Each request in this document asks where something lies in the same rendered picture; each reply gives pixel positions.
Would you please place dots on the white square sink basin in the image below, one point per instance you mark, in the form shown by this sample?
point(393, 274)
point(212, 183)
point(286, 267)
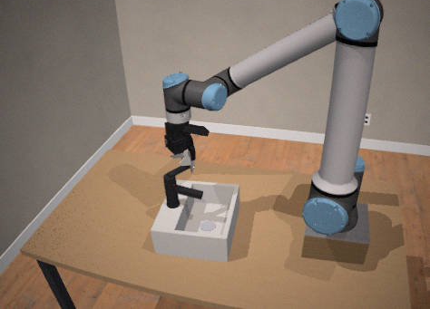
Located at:
point(213, 214)

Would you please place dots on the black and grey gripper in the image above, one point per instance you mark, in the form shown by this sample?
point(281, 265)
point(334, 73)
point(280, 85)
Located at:
point(181, 145)

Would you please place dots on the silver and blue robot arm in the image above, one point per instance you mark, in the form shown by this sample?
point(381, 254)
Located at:
point(334, 187)

